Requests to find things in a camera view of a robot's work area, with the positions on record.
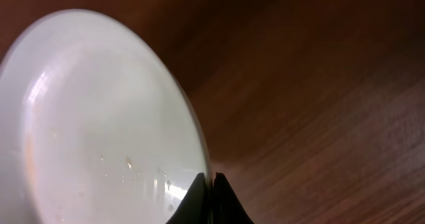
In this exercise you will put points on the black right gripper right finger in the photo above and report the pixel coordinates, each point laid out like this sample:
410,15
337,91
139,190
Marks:
226,207

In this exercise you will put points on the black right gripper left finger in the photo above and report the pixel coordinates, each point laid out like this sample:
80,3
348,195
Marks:
194,208

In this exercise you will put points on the white plate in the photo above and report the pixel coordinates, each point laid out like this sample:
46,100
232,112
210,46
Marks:
94,127

